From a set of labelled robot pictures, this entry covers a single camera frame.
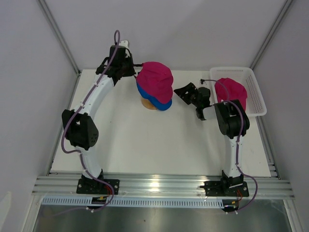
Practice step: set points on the blue cap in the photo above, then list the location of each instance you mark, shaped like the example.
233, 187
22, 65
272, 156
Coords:
153, 100

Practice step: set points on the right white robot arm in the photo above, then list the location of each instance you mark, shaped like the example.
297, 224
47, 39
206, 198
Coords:
233, 124

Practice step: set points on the white slotted cable duct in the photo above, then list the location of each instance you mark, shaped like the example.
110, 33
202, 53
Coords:
139, 202

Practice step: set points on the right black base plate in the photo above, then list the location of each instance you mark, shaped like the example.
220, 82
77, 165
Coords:
219, 189

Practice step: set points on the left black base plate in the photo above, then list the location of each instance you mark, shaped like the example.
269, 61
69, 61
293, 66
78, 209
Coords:
90, 186

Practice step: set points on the aluminium rail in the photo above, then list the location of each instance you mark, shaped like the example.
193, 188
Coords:
158, 185

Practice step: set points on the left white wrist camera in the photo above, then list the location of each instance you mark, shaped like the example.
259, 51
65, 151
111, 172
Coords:
124, 43

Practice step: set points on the pink cap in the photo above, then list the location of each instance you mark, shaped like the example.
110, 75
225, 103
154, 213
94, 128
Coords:
157, 80
228, 89

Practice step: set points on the aluminium frame post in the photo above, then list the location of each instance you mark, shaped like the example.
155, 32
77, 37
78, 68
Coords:
279, 19
58, 34

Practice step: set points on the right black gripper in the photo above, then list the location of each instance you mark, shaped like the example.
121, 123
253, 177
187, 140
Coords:
190, 88

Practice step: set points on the wooden hat stand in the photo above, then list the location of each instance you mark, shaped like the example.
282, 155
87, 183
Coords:
147, 104

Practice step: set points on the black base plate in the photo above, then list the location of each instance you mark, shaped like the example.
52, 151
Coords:
90, 186
219, 189

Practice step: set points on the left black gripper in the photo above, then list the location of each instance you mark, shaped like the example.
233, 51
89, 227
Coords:
131, 71

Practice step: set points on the left aluminium frame post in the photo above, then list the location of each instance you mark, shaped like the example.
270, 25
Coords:
58, 34

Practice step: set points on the right aluminium frame post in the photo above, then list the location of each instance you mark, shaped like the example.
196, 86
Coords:
279, 19

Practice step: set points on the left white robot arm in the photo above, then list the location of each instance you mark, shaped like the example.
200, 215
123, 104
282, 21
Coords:
80, 133

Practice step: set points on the white plastic basket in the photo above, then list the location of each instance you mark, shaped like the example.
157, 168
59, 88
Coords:
255, 105

